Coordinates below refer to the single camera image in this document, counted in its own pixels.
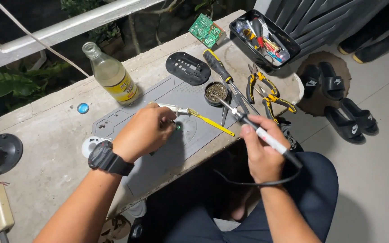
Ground person's left hand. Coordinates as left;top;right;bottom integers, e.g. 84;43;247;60
113;103;178;164

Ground person's right hand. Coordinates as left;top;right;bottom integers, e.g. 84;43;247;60
240;114;292;186

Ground black white soldering iron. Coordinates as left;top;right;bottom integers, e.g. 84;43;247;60
215;95;304;169

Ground small green circuit board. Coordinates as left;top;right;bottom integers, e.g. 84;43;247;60
149;121;182;156

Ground black digital wristwatch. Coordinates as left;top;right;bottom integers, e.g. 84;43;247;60
87;140;136;177

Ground white flux syringe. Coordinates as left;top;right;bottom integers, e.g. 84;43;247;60
149;101;190;115

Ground grey silicone work mat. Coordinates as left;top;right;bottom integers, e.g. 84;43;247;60
91;74;246;216

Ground white solder spool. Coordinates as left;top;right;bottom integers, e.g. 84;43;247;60
81;136;114;159

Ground dark blue shorts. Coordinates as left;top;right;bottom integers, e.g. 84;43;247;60
163;151;339;243

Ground yellow black cutting pliers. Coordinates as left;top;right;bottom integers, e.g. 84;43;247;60
253;84;298;124

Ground metal tweezers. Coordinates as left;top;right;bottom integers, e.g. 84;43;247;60
220;84;236;127

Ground glass bottle with yellow label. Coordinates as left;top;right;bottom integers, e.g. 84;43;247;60
82;41;140;105

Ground yellow toothbrush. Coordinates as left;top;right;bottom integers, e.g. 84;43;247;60
187;108;236;137

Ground yellow black combination pliers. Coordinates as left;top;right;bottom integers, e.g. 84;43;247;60
246;63;281;105

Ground black oval plastic panel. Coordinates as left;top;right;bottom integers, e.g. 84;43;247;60
165;51;211;86

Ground round tin of tip cleaner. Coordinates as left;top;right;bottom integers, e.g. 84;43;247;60
204;81;230;107

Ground black slide sandal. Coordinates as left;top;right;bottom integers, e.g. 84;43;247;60
324;105;367;145
318;61;346;101
340;97;379;136
299;64;322;99

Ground brown patterned sandal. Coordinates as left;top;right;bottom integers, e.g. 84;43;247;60
99;214;133;243

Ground black yellow screwdriver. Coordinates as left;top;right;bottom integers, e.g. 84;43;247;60
203;49;261;116

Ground black tray of tools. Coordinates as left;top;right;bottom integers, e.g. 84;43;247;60
228;9;302;74

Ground large green circuit board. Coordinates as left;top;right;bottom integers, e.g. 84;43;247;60
188;13;227;50

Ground white metal railing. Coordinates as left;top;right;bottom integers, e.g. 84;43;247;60
0;0;165;77

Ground green leafy plants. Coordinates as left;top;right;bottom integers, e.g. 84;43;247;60
0;0;219;117

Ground black round lamp base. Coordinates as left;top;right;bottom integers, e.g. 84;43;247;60
0;133;24;176

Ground grey plastic chair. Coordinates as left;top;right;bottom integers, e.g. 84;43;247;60
265;0;389;59

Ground black boot with yellow sole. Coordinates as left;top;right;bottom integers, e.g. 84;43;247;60
337;15;389;56
352;29;389;65

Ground black soldering iron cable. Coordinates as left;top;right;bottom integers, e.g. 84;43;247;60
213;167;304;188

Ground white cable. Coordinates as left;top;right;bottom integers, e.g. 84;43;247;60
0;0;90;78

